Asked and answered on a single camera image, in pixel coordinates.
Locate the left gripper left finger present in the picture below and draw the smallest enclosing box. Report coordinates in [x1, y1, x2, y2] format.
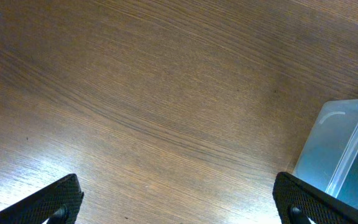
[0, 174, 84, 224]

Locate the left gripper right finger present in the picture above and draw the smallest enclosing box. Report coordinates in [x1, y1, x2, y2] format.
[272, 172, 358, 224]

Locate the blue cup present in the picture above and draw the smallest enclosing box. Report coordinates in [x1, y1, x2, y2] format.
[293, 147, 358, 209]

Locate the clear plastic container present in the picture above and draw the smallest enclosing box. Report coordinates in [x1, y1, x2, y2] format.
[298, 100, 358, 198]

